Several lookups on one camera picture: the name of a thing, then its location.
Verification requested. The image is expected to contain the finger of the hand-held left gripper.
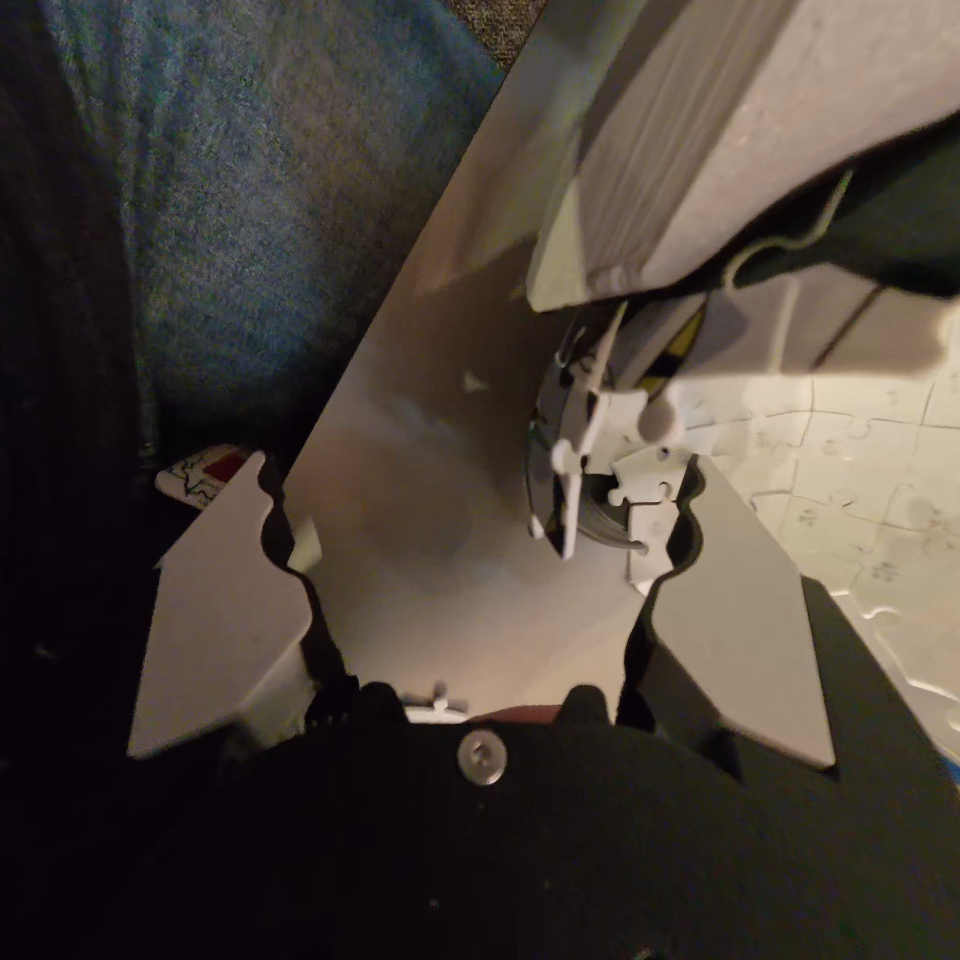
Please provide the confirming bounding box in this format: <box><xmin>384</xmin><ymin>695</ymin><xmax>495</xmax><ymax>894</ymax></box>
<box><xmin>525</xmin><ymin>0</ymin><xmax>960</xmax><ymax>314</ymax></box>

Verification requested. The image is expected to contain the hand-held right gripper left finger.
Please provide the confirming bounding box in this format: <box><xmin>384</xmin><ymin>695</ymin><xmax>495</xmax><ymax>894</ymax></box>
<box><xmin>126</xmin><ymin>448</ymin><xmax>357</xmax><ymax>760</ymax></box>

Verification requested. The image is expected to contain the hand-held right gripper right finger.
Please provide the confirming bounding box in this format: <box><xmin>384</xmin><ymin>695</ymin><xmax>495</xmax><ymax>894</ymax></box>
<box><xmin>621</xmin><ymin>452</ymin><xmax>839</xmax><ymax>771</ymax></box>

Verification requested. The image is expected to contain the black ball stand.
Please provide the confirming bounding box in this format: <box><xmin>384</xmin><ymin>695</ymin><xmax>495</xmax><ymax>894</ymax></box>
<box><xmin>581</xmin><ymin>472</ymin><xmax>648</xmax><ymax>555</ymax></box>

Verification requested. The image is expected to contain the colourful puzzle ball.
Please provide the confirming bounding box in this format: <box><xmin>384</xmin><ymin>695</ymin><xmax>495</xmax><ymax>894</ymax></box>
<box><xmin>525</xmin><ymin>142</ymin><xmax>960</xmax><ymax>759</ymax></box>

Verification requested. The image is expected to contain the person's dark shirt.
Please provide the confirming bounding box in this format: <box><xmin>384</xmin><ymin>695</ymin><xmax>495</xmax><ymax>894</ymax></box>
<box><xmin>0</xmin><ymin>0</ymin><xmax>159</xmax><ymax>751</ymax></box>

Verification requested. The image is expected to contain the white red keychain charm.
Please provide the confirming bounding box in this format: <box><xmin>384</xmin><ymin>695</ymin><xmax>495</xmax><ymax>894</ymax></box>
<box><xmin>156</xmin><ymin>444</ymin><xmax>252</xmax><ymax>513</ymax></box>

